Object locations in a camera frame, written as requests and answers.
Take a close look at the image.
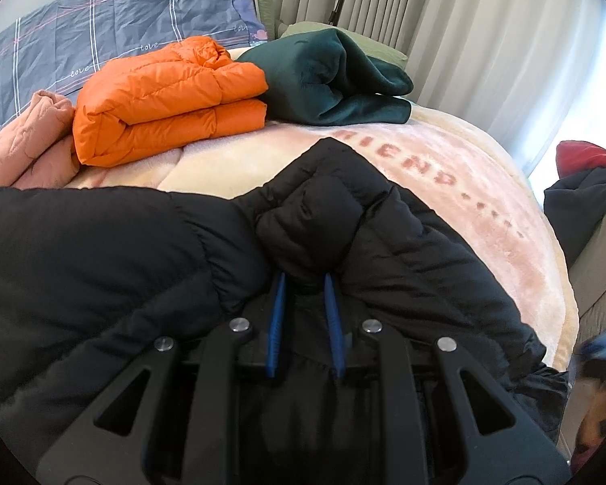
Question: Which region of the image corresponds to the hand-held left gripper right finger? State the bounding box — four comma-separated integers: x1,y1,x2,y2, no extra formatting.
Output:
323,272,571,485

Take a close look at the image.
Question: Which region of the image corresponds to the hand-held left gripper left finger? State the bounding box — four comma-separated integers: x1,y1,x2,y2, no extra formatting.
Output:
36,270,290,485

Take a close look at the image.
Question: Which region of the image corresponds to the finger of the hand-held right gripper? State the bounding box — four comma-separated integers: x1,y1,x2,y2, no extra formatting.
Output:
572,308,606,365

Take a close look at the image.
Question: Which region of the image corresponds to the black puffer jacket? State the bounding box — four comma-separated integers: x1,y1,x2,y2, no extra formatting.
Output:
0,137,569,485

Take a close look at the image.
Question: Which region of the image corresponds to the grey sofa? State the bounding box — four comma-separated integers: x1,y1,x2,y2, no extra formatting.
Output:
555,201,606,462

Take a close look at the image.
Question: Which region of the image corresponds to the dark navy clothing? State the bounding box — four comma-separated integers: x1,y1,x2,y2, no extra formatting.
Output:
543,167,606,270

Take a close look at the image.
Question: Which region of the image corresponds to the red cloth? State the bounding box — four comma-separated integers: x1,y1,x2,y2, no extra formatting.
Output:
555,140,606,175

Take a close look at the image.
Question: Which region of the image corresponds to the cream pink fleece blanket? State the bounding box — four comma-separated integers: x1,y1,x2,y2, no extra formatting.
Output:
65,48,579,373

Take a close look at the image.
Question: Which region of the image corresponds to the dark green fleece garment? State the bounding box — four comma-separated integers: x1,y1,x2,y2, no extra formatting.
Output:
237,29,415,127

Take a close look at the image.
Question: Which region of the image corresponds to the orange puffer jacket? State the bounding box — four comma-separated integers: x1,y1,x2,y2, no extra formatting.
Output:
73,36,269,167

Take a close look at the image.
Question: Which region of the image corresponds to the light green pillow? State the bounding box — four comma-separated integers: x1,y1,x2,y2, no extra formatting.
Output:
255,0,410,70

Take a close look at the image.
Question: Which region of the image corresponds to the pink quilted jacket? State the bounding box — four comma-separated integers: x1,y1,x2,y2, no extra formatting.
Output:
0,90,82,189

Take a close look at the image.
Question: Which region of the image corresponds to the grey pleated curtain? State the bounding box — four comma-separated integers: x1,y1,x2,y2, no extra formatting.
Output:
263,0,606,183

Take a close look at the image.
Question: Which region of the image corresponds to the blue plaid pillow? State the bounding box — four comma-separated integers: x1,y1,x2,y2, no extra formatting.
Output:
0,0,269,153

